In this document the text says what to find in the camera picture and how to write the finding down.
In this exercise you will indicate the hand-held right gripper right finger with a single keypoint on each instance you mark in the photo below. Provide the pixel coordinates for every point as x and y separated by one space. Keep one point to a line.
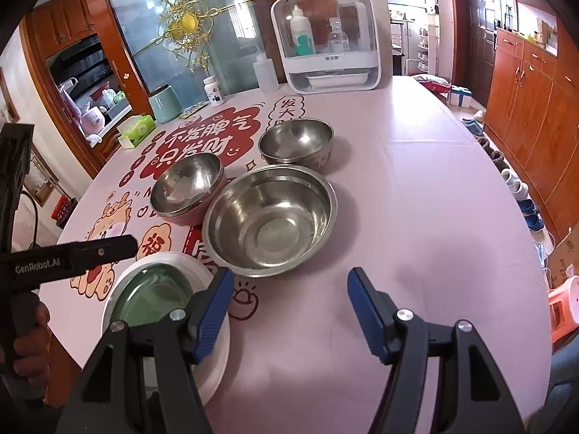
368 316

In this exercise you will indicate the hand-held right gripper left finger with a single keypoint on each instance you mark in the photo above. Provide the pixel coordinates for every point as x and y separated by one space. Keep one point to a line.
212 316

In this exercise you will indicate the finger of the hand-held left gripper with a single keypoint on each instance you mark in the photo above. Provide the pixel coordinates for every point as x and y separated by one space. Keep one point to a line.
113 248

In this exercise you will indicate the large white plate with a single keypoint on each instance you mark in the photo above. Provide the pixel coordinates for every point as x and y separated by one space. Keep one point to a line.
216 370

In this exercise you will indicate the green enamel plate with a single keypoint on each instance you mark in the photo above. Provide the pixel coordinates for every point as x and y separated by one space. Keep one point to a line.
149 298

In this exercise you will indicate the pink-sided steel bowl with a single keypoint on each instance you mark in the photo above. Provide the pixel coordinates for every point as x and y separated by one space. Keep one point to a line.
185 181
294 138

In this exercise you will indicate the large steel bowl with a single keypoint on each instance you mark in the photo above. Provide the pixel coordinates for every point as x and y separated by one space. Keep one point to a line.
271 226

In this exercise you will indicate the person's left hand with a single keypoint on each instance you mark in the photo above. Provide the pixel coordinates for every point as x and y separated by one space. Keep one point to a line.
29 339

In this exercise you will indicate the red crate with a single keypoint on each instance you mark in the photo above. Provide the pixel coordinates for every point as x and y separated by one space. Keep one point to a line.
63 208

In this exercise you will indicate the green tissue box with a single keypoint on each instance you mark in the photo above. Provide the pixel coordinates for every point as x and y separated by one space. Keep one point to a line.
138 129

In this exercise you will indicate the teal canister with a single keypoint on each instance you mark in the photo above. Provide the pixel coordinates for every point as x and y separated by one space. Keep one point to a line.
165 106

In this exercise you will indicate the pill blister pack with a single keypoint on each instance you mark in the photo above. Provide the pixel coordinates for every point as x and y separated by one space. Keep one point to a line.
193 110

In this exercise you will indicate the white pill bottle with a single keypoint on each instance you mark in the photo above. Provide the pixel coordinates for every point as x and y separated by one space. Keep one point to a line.
213 90

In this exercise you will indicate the orange plastic stool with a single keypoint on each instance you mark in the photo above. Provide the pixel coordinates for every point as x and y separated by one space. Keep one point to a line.
565 307

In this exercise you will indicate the row of shoes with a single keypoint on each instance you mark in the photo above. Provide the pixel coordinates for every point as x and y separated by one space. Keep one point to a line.
515 185

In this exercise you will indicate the glass door gold ornament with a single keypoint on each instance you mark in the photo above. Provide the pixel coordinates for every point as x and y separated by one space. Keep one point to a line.
135 45

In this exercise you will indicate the cardboard box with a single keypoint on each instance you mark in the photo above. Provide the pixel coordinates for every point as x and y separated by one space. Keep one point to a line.
565 257

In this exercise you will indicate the translucent squeeze wash bottle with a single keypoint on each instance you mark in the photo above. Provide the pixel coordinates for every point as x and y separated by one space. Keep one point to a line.
266 74

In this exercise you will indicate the blue white box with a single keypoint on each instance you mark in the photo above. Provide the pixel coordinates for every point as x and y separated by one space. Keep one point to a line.
460 97

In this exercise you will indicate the wooden kitchen cabinet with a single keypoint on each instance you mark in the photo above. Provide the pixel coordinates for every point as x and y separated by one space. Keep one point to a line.
68 13

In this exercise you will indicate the red patterned cloth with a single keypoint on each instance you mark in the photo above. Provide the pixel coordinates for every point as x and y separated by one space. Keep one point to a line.
432 82

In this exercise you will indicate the white storage box clear lid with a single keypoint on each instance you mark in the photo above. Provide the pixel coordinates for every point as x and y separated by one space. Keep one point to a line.
294 70

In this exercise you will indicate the wooden floor cabinet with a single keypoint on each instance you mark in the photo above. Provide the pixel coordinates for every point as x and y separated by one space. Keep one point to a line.
533 113

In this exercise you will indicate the clear pump bottle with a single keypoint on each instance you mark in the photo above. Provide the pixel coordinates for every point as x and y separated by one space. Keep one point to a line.
338 40

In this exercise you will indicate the white bottle teal label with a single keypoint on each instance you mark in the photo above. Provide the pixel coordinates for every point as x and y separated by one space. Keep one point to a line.
301 31

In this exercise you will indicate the dark entry door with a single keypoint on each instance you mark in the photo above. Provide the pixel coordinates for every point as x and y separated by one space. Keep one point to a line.
475 40

